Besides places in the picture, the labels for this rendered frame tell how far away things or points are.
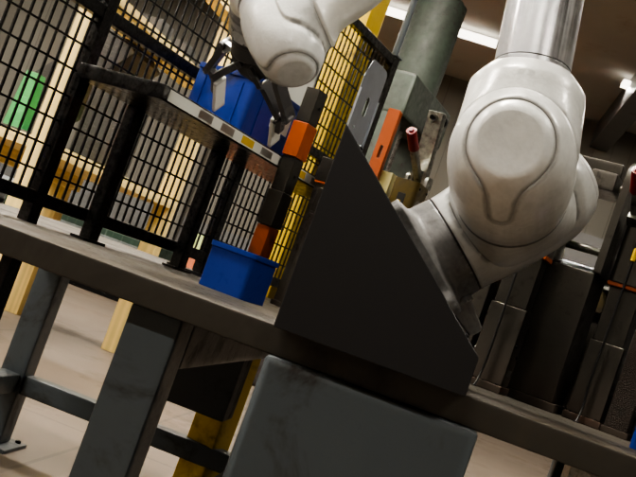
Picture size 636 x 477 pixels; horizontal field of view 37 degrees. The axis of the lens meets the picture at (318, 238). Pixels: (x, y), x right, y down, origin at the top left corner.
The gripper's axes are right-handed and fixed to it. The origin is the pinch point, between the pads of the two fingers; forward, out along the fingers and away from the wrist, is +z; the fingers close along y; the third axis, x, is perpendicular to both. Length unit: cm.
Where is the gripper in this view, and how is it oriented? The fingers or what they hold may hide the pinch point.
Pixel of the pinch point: (245, 120)
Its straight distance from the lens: 181.7
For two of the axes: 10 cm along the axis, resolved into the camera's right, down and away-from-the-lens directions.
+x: 6.0, -5.6, 5.7
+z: -1.3, 6.4, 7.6
